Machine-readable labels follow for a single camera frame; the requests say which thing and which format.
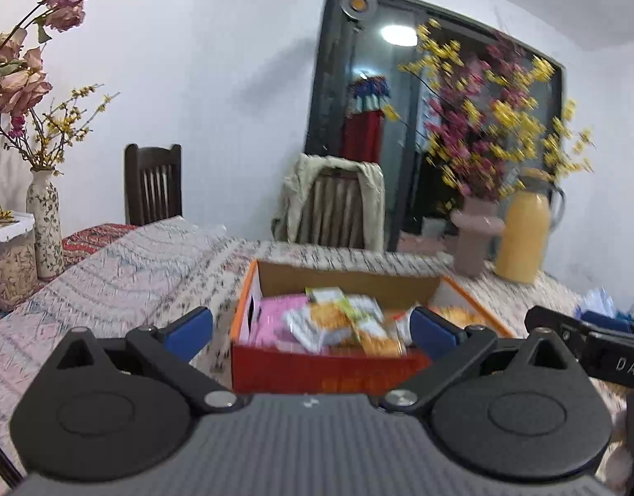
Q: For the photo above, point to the pink snack packet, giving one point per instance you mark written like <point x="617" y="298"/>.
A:
<point x="275" y="320"/>

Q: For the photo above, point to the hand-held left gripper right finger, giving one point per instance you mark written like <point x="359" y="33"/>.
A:
<point x="430" y="330"/>

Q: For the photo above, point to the slatted wooden chair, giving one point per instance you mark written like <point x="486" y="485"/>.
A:
<point x="337" y="206"/>

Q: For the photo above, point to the lime green snack packet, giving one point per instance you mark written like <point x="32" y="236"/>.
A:
<point x="327" y="297"/>

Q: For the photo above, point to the dark framed glass door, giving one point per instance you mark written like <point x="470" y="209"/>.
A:
<point x="337" y="88"/>

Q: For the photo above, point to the pink glass vase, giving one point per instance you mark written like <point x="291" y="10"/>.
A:
<point x="474" y="243"/>

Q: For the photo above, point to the clear white-lidded food container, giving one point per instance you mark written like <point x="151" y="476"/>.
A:
<point x="9" y="268"/>

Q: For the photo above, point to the chair with beige jacket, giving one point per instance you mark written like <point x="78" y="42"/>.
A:
<point x="296" y="191"/>

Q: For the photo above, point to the small floral ceramic vase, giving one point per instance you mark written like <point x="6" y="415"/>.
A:
<point x="44" y="227"/>

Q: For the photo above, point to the dark wooden chair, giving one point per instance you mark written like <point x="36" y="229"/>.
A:
<point x="151" y="186"/>

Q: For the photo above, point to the yellow and pink flower bouquet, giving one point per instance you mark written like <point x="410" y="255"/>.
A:
<point x="503" y="113"/>

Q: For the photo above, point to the yellow thermos jug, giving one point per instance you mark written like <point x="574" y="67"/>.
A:
<point x="523" y="237"/>

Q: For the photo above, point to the black tripod leg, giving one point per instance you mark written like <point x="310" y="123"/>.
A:
<point x="2" y="462"/>

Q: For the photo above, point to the dried pink roses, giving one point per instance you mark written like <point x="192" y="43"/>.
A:
<point x="64" y="5"/>

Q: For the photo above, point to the red hanging garment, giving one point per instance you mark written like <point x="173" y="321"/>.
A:
<point x="366" y="134"/>

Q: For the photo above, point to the red patterned cloth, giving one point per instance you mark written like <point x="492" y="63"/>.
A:
<point x="84" y="240"/>

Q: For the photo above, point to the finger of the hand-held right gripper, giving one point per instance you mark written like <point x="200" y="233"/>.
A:
<point x="554" y="320"/>

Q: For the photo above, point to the grey patterned cloth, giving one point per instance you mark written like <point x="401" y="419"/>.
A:
<point x="115" y="279"/>

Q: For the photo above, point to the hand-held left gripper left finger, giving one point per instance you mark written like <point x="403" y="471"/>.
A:
<point x="188" y="328"/>

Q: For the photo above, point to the yellow blossom sprigs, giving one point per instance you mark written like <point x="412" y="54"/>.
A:
<point x="64" y="124"/>

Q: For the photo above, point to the orange pumpkin-print cardboard box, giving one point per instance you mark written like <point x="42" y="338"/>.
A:
<point x="306" y="372"/>

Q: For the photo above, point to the blue and white plastic bag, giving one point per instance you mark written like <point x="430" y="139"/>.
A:
<point x="598" y="299"/>

